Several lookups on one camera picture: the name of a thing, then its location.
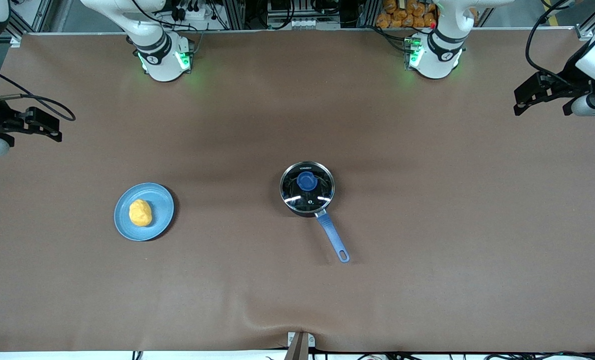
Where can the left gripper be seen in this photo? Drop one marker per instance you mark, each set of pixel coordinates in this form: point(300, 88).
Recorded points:
point(571, 85)

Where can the metal table clamp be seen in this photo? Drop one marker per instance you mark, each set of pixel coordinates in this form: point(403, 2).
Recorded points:
point(300, 345)

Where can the white power strip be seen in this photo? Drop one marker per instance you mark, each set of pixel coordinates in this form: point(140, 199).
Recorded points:
point(190, 10)

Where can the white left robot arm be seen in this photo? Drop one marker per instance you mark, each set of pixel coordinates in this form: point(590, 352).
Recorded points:
point(435, 62)

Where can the yellow potato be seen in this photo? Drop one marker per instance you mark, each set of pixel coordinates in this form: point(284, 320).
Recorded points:
point(140, 213)

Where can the glass lid with blue knob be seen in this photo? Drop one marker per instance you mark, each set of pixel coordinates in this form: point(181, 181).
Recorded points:
point(307, 181)

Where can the blue round plate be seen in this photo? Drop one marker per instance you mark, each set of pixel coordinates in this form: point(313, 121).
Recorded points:
point(162, 210)

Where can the bag of orange fruits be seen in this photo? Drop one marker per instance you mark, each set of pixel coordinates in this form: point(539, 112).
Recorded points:
point(407, 14)

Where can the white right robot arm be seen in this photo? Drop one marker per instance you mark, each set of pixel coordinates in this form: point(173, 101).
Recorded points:
point(162, 65)

